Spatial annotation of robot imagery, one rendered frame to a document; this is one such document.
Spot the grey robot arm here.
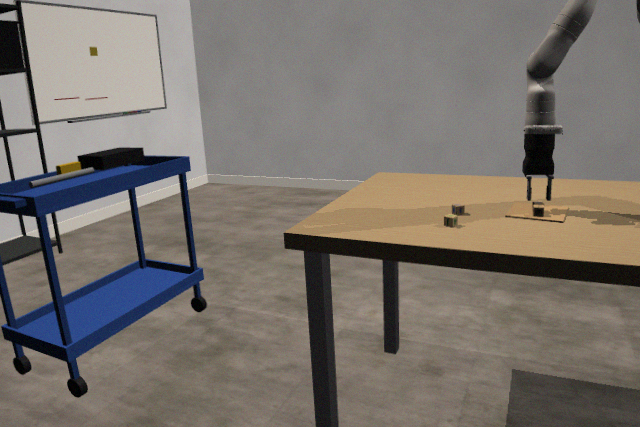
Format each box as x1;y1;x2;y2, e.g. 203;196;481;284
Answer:
526;0;597;112

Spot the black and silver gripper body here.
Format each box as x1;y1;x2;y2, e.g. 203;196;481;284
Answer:
522;111;563;175

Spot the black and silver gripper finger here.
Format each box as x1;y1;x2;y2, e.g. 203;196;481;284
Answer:
524;174;532;201
546;175;554;201

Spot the tan square mat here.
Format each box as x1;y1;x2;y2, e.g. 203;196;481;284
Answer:
505;202;568;223

